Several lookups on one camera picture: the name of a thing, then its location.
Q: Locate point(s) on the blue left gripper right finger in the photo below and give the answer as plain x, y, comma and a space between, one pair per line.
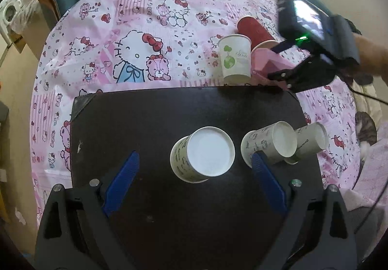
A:
273, 191

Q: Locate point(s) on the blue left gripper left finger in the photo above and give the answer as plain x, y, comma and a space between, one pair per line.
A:
118, 187

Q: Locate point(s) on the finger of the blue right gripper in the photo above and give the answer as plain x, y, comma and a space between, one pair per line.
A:
282, 46
287, 78

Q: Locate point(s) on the white green-leaf paper cup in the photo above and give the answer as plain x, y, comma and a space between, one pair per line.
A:
235, 57

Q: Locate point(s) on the Hello Kitty paper cup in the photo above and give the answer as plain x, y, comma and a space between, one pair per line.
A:
277, 141

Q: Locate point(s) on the white green-print paper cup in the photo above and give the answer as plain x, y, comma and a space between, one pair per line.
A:
311, 139

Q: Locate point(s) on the cream floral paper cup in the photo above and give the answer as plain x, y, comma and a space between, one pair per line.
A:
206, 153

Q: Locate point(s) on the dark red ribbed cup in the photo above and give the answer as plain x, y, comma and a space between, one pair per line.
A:
258, 35

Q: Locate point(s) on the pink faceted cup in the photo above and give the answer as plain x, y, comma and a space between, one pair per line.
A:
265, 61

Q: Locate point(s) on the person's right hand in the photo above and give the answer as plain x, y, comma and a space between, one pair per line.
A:
373, 57

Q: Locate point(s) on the dark clothes pile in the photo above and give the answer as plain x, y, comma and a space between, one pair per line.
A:
363, 79

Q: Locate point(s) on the black square board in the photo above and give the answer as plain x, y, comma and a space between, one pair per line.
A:
166, 223

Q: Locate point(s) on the pink Hello Kitty bedsheet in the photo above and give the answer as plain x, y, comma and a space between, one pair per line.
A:
115, 45

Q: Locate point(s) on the white washing machine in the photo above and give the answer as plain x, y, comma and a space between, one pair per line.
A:
9, 10

